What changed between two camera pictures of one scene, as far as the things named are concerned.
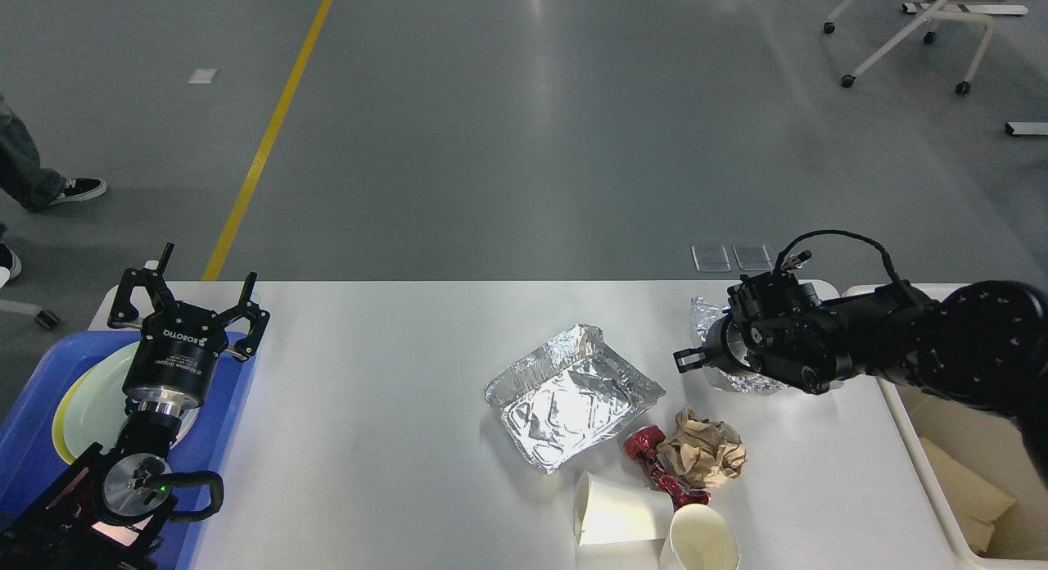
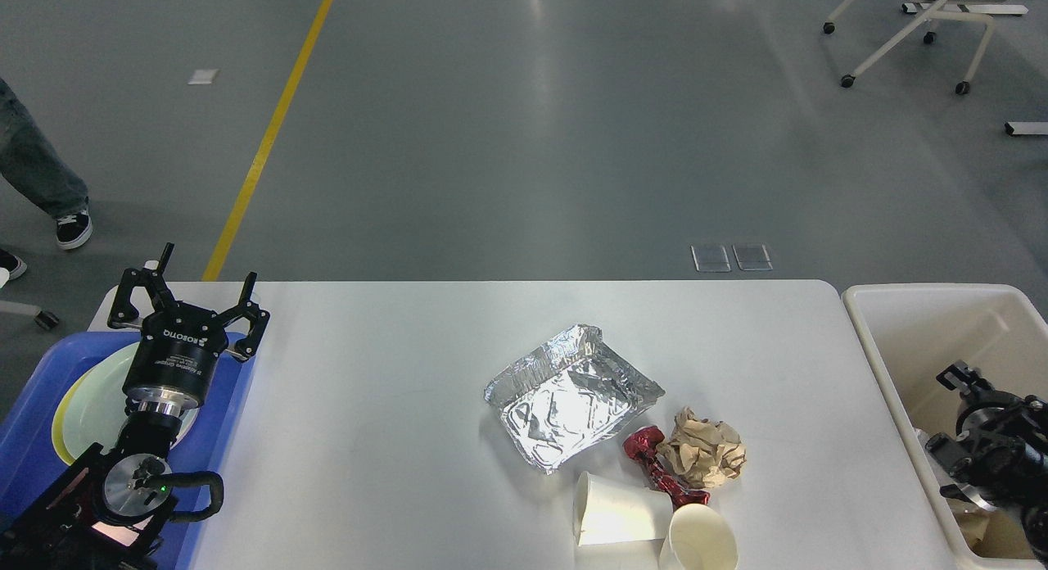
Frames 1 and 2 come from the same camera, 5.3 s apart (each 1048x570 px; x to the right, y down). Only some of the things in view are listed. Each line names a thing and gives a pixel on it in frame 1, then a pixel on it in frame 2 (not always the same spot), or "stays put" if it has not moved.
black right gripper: x=728 y=345 → x=1000 y=449
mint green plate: x=95 y=400 stays put
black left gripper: x=179 y=344 stays put
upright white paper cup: x=700 y=538 stays put
